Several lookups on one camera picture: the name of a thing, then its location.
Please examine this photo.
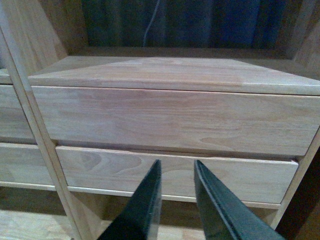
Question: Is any dark pleated curtain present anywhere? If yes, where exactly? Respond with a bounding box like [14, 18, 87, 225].
[82, 0, 286, 49]

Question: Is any left lower wooden drawer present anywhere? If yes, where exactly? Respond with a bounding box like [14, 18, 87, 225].
[0, 143, 54, 186]

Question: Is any right lower wooden drawer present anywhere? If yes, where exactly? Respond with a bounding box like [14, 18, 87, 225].
[56, 146, 298, 205]

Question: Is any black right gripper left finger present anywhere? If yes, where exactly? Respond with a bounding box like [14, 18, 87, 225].
[98, 159, 162, 240]

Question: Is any left upper wooden drawer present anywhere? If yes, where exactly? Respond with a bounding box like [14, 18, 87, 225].
[0, 85, 36, 144]

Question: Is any wooden drawer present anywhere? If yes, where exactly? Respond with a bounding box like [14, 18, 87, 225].
[56, 146, 298, 205]
[0, 85, 36, 144]
[0, 143, 54, 186]
[32, 86, 320, 156]

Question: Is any wooden bookshelf unit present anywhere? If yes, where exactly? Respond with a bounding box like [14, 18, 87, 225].
[0, 0, 320, 240]

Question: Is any right upper wooden drawer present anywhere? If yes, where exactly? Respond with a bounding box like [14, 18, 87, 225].
[32, 86, 320, 156]

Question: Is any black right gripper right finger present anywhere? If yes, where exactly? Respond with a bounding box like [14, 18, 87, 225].
[194, 160, 283, 240]

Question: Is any thin white cable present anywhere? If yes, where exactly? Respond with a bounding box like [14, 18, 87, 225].
[142, 0, 162, 47]

